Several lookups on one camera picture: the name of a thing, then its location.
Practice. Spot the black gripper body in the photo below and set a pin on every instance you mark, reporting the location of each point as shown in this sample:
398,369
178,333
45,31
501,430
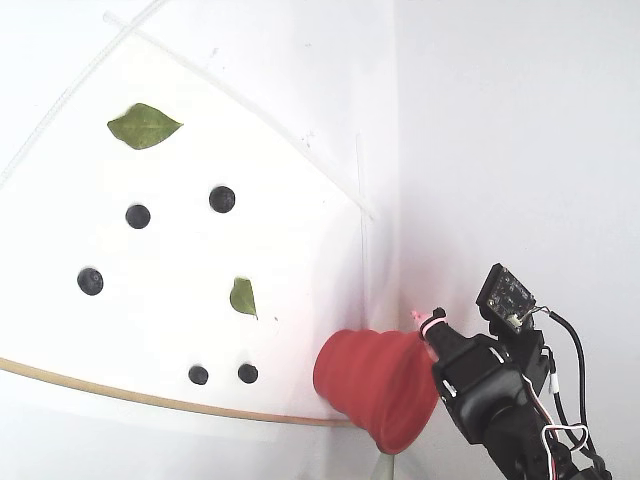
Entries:
462,368

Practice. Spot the pink padded gripper finger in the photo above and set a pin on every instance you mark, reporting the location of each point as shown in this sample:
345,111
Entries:
442,335

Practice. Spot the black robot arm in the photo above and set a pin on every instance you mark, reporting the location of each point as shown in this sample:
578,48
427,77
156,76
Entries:
525,450

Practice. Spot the red collapsible silicone cup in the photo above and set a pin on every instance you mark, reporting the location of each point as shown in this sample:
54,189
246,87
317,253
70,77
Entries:
370,385

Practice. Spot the dark blueberry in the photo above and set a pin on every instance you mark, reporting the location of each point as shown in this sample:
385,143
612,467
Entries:
198,375
138,216
247,373
222,199
90,281

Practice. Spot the green leaf with stem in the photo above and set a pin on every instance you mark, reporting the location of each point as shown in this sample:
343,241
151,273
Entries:
243,297

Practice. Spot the white paper sheet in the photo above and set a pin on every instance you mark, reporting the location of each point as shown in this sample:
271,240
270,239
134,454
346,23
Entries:
150,310

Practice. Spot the broad green leaf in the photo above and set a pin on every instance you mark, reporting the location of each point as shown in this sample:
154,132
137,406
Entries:
144,126

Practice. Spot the clear plastic tube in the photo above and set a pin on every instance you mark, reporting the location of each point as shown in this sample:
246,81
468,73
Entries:
70,87

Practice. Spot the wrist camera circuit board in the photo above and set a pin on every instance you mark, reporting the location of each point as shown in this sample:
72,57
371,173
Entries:
505,295

